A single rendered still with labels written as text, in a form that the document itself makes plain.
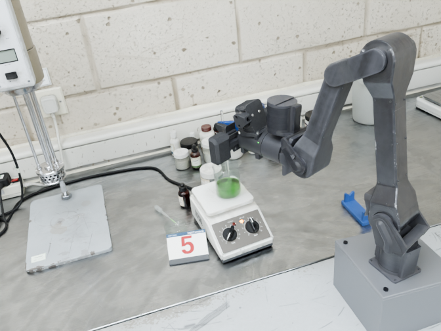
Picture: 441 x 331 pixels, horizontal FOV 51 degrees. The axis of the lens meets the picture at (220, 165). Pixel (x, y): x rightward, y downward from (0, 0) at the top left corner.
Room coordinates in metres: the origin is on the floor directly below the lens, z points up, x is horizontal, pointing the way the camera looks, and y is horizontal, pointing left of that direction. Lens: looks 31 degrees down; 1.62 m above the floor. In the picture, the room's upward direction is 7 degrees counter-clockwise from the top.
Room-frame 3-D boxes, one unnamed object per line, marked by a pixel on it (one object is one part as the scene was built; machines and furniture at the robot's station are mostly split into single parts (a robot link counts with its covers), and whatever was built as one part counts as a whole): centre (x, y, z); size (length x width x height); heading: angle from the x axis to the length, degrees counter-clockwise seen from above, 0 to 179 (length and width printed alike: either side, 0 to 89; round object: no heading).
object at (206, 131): (1.28, 0.03, 0.94); 0.05 x 0.05 x 0.09
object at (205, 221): (0.88, 0.00, 0.94); 0.22 x 0.13 x 0.08; 19
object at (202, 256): (0.81, 0.10, 0.92); 0.09 x 0.06 x 0.04; 93
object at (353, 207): (0.88, -0.32, 0.92); 0.10 x 0.03 x 0.04; 14
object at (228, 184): (0.90, -0.01, 1.03); 0.07 x 0.06 x 0.08; 101
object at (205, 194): (0.91, 0.00, 0.98); 0.12 x 0.12 x 0.01; 19
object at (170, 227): (0.89, 0.13, 0.91); 0.06 x 0.06 x 0.02
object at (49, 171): (0.98, 0.41, 1.17); 0.07 x 0.07 x 0.25
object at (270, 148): (0.78, -0.13, 1.16); 0.07 x 0.06 x 0.09; 40
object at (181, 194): (1.00, 0.10, 0.93); 0.03 x 0.03 x 0.07
